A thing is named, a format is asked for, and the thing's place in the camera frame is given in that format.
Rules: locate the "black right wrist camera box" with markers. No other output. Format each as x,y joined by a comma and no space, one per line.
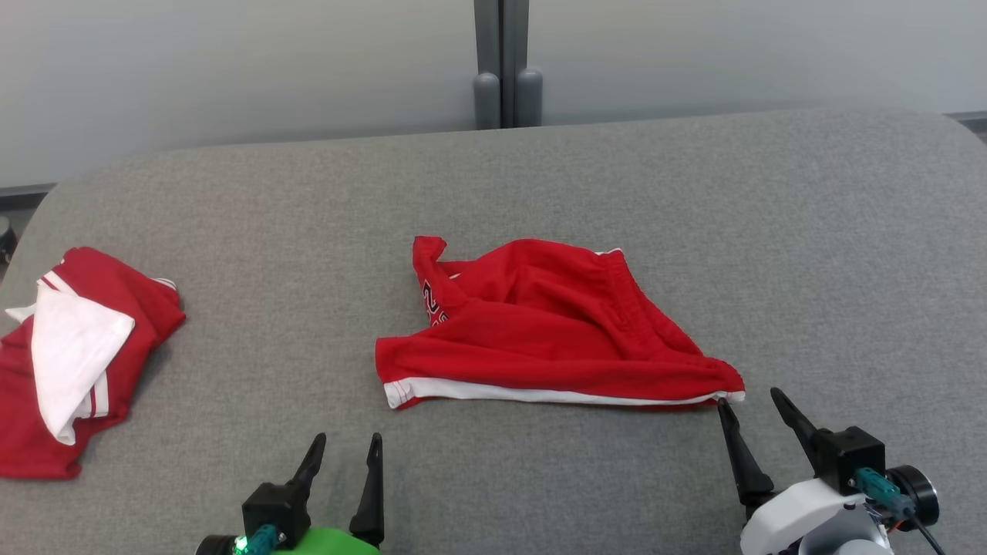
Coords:
848,459

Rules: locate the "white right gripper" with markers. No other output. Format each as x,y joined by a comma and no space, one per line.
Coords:
779,524

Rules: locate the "grey partition post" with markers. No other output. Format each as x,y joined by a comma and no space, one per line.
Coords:
486,46
524,46

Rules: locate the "teal left camera connector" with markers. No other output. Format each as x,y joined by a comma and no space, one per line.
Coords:
262,539

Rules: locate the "black round left motor cap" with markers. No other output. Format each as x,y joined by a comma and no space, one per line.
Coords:
216,546

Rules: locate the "red shirt with white sleeves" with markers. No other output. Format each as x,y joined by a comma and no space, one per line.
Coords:
116,285

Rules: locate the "dark grey skirting strip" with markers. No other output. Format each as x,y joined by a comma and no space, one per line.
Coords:
970,118
23,193

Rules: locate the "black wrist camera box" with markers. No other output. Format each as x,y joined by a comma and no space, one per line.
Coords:
274,509
848,459

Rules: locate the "teal right camera connector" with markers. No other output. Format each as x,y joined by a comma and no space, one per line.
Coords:
879,486

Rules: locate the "black round right motor cap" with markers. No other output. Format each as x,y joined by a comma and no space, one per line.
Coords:
921,486

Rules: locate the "red shorts with white trim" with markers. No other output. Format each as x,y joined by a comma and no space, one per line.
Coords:
540,331

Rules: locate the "black round motor cap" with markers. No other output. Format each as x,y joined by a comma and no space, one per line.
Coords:
921,486
216,546

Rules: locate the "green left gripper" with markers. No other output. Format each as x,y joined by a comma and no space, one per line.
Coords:
331,543

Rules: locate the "teal camera connector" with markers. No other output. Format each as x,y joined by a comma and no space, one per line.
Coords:
262,539
879,486

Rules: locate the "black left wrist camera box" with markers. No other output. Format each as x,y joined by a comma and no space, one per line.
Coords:
274,509

